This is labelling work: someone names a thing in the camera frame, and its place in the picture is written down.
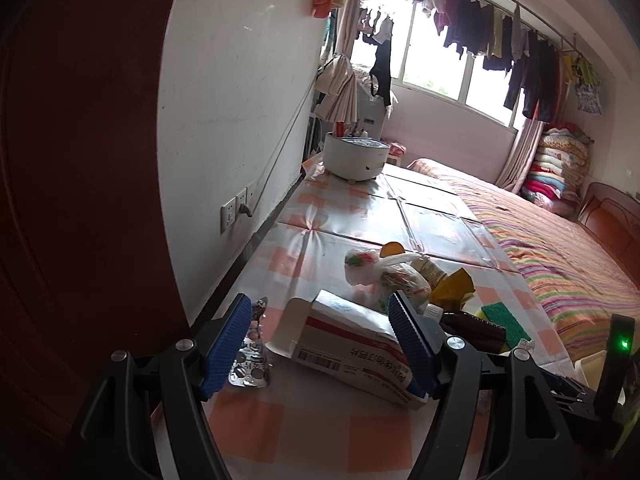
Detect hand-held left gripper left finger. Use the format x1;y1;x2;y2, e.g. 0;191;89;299
62;292;253;480

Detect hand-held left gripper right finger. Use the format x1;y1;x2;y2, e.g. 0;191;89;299
387;291;593;480

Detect cream plastic bin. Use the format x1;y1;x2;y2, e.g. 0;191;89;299
572;352;628;406

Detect yellow snack wrapper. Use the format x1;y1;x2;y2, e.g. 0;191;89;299
430;267;476;311

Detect printed plastic bag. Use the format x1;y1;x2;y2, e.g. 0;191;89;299
344;247;433;313

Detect silver pill blister pack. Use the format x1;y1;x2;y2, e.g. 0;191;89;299
227;297;273;389

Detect dark brown wrapper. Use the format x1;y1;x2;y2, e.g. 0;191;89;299
440;311;511;356

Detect white and red medicine box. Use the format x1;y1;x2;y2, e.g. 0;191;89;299
265;289;431;411

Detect green and yellow sponge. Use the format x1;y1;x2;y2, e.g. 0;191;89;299
475;301;533;353

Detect striped bed sheet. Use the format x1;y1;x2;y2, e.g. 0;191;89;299
407;157;640;361

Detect orange checked tablecloth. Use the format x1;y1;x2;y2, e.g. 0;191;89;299
150;152;581;480

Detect wooden headboard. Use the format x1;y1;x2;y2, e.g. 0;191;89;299
577;181;640;281

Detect white round utensil holder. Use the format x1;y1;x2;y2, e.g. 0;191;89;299
322;120;391;182

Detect stack of folded blankets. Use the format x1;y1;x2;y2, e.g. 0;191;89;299
520;122;593;218

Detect pink curtain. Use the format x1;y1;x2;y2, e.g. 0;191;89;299
495;120;546;191

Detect white covered appliance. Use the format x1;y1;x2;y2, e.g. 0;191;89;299
350;67;397;143

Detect tied striped curtain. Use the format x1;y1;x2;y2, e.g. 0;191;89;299
312;0;368;123

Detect window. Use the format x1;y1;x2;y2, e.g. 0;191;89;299
350;0;526;131

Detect black hanging garment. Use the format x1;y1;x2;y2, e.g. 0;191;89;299
369;35;394;108

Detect row of hanging clothes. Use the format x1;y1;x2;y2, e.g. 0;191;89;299
357;0;603;123

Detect thin wall cable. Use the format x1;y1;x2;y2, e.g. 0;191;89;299
255;55;321;226

